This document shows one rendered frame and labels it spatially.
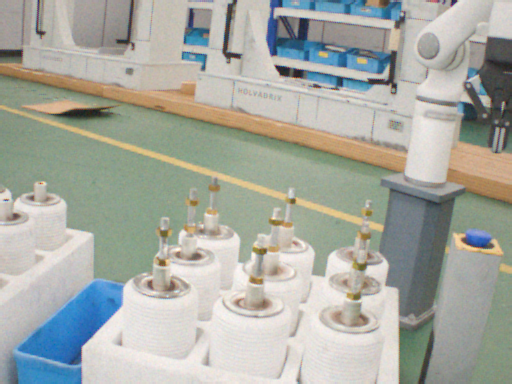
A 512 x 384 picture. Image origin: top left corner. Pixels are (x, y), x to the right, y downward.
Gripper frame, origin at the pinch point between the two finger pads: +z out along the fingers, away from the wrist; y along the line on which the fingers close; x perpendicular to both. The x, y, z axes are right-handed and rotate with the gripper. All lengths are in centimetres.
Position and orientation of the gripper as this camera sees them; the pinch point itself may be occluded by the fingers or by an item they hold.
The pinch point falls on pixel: (497, 139)
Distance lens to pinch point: 92.7
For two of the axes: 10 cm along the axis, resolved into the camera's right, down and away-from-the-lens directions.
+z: -1.1, 9.6, 2.6
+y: 9.7, 1.5, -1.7
